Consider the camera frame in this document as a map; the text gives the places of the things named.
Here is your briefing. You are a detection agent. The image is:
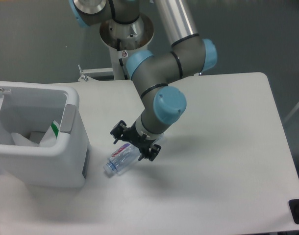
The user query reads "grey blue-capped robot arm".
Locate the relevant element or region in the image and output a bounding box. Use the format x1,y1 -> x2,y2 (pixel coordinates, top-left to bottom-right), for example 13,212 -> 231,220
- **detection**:
69,0 -> 217,161

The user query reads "white trash can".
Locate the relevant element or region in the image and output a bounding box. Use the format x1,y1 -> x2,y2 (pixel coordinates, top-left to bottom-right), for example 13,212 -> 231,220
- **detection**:
0,82 -> 90,188

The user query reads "black device at table edge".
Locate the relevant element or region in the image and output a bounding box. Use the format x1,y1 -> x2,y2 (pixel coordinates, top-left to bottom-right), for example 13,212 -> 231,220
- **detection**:
288,199 -> 299,224

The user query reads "white green plastic wrapper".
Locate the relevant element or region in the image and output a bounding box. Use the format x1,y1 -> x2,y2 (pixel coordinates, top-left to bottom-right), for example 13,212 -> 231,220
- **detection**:
11,120 -> 60,147

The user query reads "black cable on pedestal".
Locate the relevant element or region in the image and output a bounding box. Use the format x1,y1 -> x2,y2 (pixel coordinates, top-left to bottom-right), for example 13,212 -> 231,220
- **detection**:
116,38 -> 128,80

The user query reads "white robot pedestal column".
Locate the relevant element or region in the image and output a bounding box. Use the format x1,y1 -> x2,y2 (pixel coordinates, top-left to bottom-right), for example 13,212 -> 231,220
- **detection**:
108,46 -> 148,80

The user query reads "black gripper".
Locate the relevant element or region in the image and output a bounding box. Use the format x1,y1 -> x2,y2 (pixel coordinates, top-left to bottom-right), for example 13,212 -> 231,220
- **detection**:
110,120 -> 161,162

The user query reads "clear plastic water bottle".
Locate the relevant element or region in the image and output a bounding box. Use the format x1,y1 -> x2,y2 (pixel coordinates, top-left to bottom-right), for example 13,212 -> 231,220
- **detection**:
103,143 -> 141,177

